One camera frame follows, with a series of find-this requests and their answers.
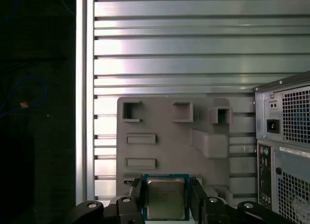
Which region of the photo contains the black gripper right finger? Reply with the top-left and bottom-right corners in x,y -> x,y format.
190,177 -> 278,224

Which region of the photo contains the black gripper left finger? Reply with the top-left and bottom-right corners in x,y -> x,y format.
75,177 -> 143,224

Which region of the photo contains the CPU with silver top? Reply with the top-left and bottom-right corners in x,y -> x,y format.
141,173 -> 191,221

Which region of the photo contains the grey parts rack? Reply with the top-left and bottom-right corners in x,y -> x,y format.
117,97 -> 234,203

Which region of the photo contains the black PC case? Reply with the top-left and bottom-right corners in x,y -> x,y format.
252,70 -> 310,224

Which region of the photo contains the grey power supply unit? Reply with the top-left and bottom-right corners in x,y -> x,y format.
263,87 -> 310,145

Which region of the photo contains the blue floor cable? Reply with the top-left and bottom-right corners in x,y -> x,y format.
0,75 -> 48,119

